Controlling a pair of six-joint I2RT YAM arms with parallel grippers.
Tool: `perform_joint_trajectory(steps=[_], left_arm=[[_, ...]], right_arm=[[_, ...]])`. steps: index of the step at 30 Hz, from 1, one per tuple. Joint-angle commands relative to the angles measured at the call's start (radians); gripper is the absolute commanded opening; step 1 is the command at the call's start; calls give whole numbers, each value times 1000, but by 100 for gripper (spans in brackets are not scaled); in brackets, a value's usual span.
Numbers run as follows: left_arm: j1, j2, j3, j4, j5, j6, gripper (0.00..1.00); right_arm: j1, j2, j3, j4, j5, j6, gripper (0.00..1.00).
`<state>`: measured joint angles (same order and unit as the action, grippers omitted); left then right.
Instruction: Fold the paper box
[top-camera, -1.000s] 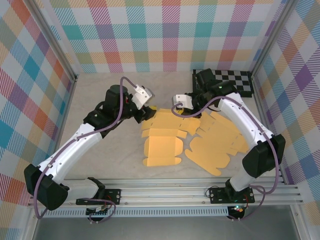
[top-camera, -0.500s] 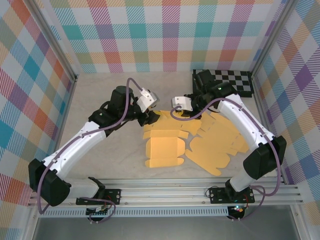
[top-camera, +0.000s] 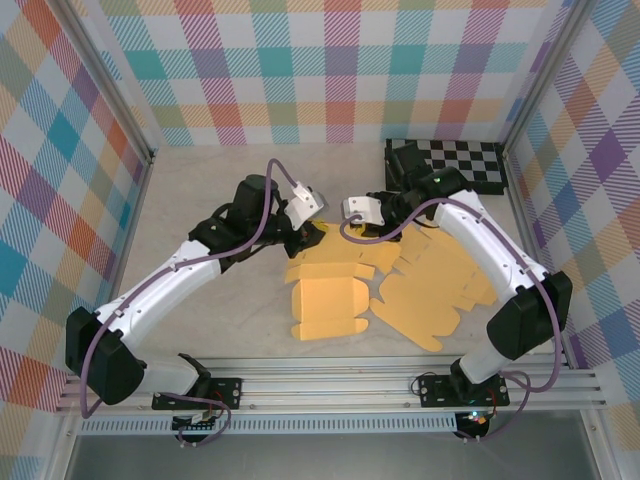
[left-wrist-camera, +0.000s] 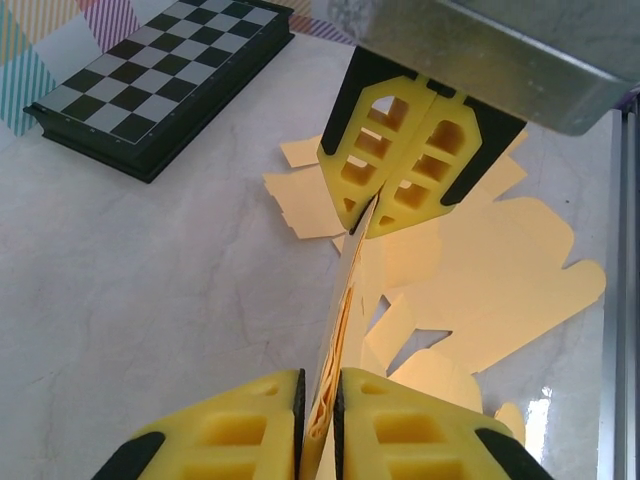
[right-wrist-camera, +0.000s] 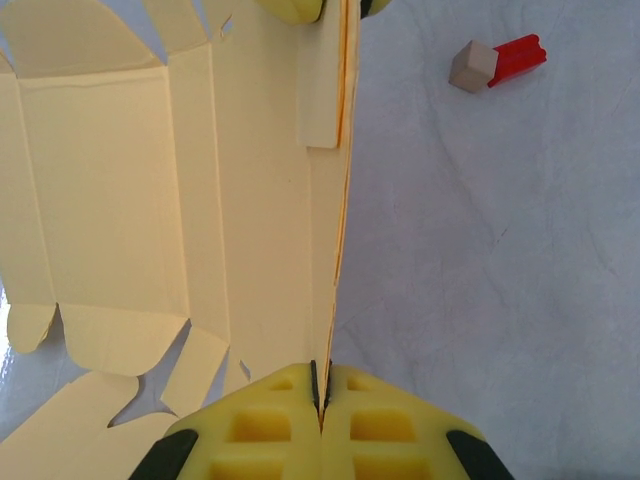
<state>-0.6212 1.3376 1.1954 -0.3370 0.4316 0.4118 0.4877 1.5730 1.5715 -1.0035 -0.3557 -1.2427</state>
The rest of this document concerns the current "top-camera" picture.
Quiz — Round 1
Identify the grey metal panel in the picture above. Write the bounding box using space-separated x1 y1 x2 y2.
64 433 601 480

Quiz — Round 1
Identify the aluminium frame post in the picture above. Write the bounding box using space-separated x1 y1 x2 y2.
49 0 157 166
502 0 596 156

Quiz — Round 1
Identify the aluminium front rail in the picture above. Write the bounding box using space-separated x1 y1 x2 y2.
57 355 609 414

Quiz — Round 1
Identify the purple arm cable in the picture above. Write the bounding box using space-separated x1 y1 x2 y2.
339 194 561 444
79 158 301 449

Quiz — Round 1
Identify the black and grey checkerboard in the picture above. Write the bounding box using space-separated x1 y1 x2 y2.
383 138 509 197

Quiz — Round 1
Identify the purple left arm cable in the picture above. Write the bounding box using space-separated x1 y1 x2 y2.
79 158 301 449

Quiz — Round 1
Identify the yellow paper box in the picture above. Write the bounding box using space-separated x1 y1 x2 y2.
369 224 501 354
282 222 401 342

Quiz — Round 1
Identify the aluminium side rail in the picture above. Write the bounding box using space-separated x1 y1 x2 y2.
502 147 574 369
87 152 157 376

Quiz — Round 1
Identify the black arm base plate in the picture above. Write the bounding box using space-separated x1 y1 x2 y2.
151 377 244 411
418 374 510 409

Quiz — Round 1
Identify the white slotted cable duct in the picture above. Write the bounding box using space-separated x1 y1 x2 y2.
79 418 459 435

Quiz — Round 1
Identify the small circuit board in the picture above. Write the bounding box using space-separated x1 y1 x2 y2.
455 409 494 439
172 413 221 435

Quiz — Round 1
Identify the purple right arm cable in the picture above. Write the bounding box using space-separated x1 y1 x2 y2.
339 194 561 444

